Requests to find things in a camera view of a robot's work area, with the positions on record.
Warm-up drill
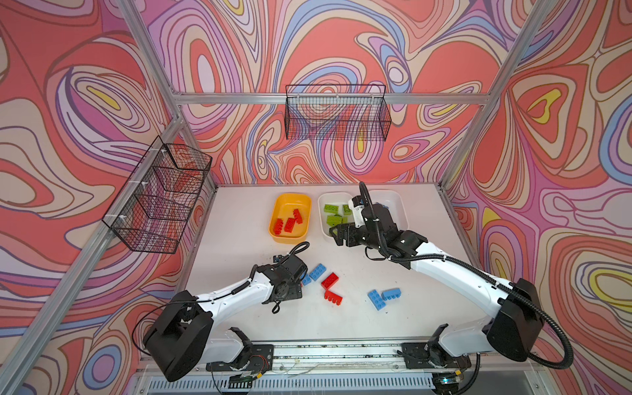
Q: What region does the red lego brick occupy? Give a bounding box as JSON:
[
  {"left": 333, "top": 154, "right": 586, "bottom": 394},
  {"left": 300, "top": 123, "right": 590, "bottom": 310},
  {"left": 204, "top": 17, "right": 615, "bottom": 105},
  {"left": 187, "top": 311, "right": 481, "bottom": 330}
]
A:
[
  {"left": 273, "top": 218, "right": 285, "bottom": 235},
  {"left": 324, "top": 290, "right": 343, "bottom": 305},
  {"left": 293, "top": 209, "right": 304, "bottom": 225},
  {"left": 321, "top": 273, "right": 339, "bottom": 291},
  {"left": 283, "top": 217, "right": 296, "bottom": 234}
]

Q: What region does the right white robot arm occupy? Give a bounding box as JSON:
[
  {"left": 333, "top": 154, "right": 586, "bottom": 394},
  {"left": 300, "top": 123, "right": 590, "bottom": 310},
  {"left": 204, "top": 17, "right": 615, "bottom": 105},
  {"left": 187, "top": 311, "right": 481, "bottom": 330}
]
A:
[{"left": 329, "top": 196, "right": 574, "bottom": 370}]

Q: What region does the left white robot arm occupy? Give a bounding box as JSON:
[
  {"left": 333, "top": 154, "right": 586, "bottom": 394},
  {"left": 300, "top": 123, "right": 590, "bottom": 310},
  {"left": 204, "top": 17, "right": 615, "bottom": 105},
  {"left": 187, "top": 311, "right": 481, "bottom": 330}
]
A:
[{"left": 143, "top": 254, "right": 307, "bottom": 382}]

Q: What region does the right white plastic bin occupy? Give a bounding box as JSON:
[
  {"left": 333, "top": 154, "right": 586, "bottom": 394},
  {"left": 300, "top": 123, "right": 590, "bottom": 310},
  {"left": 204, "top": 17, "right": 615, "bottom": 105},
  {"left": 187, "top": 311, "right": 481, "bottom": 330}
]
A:
[{"left": 370, "top": 189, "right": 409, "bottom": 230}]

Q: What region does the white plastic bin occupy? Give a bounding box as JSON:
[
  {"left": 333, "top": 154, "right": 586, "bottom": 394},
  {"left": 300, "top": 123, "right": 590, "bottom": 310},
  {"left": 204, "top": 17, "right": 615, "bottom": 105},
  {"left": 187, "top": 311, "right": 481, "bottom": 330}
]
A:
[
  {"left": 317, "top": 191, "right": 362, "bottom": 241},
  {"left": 370, "top": 189, "right": 409, "bottom": 230}
]

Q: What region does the middle white plastic bin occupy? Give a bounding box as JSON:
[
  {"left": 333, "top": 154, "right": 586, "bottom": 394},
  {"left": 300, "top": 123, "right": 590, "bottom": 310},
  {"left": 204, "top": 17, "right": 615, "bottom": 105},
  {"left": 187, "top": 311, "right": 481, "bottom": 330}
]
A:
[{"left": 317, "top": 191, "right": 362, "bottom": 241}]

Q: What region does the yellow plastic bin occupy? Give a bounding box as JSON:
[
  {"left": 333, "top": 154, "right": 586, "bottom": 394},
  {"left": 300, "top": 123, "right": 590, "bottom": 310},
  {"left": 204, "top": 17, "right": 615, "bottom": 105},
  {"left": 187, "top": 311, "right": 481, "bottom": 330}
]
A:
[{"left": 268, "top": 194, "right": 312, "bottom": 245}]

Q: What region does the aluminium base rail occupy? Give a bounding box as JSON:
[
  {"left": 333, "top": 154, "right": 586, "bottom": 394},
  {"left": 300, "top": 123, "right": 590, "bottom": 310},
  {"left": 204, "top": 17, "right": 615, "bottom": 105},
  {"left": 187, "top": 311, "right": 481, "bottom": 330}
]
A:
[{"left": 127, "top": 338, "right": 557, "bottom": 394}]

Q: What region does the back black wire basket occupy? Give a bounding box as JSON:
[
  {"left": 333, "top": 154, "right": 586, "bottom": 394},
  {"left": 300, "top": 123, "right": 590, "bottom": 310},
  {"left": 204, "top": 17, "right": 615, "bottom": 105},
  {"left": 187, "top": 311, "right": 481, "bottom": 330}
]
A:
[{"left": 284, "top": 82, "right": 392, "bottom": 142}]

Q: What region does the black wire basket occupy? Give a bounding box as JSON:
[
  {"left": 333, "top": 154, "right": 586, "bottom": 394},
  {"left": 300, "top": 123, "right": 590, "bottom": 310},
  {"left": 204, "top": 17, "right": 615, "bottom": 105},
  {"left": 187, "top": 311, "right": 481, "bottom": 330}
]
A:
[
  {"left": 284, "top": 82, "right": 392, "bottom": 142},
  {"left": 102, "top": 137, "right": 212, "bottom": 254}
]

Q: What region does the left black wire basket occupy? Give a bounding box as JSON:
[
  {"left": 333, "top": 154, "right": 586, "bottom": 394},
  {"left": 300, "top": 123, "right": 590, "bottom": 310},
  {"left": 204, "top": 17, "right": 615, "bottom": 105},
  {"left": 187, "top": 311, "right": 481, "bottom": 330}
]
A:
[{"left": 102, "top": 137, "right": 212, "bottom": 254}]

